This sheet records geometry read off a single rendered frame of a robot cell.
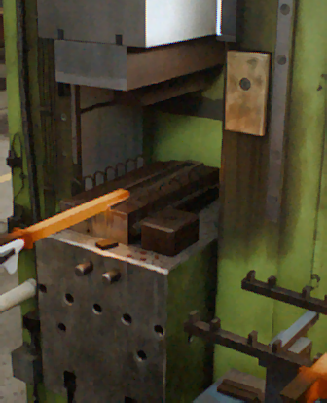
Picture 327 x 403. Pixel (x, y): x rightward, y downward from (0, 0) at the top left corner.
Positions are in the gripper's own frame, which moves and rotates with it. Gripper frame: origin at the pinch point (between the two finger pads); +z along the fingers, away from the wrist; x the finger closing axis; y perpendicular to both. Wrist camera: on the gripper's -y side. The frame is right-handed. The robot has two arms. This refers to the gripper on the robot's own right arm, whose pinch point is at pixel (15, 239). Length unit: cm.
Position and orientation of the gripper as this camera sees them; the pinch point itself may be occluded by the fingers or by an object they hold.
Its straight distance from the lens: 145.2
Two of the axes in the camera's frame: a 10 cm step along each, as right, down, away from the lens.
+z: 5.8, -2.7, 7.7
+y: 0.0, 9.4, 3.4
